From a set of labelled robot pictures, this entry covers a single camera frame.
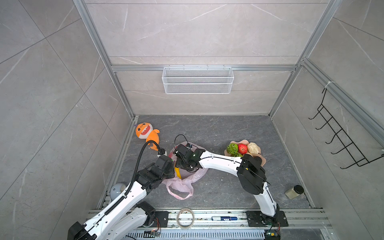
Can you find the small jar with black lid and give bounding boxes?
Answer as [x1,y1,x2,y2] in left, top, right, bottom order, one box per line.
[285,185,304,200]

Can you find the grey round speaker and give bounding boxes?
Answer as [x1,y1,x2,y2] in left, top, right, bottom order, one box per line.
[110,183,127,201]

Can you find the orange shark plush toy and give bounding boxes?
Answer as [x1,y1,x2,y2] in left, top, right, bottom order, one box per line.
[135,123,160,144]

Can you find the green fake custard apple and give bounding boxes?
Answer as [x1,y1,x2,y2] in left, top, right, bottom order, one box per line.
[227,143,238,156]

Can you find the white wire mesh basket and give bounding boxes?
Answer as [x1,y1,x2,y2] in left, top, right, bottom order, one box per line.
[162,67,235,95]

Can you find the roll of clear tape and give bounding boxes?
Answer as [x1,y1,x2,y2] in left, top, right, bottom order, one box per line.
[176,208,195,230]

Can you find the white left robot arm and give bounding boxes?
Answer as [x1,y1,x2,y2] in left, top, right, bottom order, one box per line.
[68,155,175,240]

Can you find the red fake fruit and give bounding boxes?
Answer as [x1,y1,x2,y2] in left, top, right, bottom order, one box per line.
[238,144,248,155]

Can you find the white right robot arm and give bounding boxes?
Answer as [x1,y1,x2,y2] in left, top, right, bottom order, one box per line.
[173,144,280,220]

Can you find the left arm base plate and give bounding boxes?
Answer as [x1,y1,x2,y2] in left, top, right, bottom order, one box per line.
[145,211,170,228]

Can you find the pink plastic bag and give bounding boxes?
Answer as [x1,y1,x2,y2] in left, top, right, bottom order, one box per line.
[162,147,208,200]

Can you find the blue marker pen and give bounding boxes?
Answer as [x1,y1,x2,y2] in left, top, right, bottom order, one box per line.
[212,216,238,222]

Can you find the pink scalloped plastic bowl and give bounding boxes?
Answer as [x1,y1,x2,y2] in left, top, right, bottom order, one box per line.
[225,140,267,167]

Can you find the yellow fake banana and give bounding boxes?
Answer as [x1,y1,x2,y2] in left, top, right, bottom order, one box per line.
[175,167,183,180]

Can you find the black wire hook rack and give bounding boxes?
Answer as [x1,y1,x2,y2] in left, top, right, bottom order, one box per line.
[308,88,384,170]

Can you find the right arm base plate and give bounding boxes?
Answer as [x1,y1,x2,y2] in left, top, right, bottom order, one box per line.
[246,211,289,227]

